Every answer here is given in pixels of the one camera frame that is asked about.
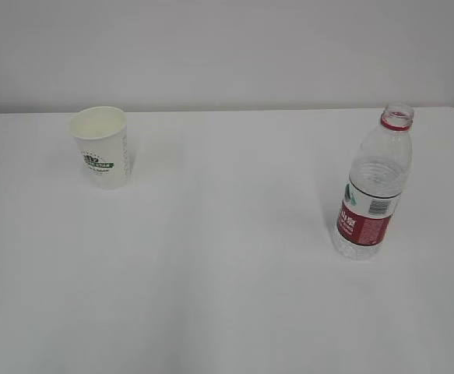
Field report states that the white paper cup green logo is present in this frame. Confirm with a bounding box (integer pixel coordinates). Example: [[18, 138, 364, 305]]
[[69, 106, 131, 189]]

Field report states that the clear water bottle red label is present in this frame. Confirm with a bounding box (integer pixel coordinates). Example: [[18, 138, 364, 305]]
[[333, 103, 414, 260]]

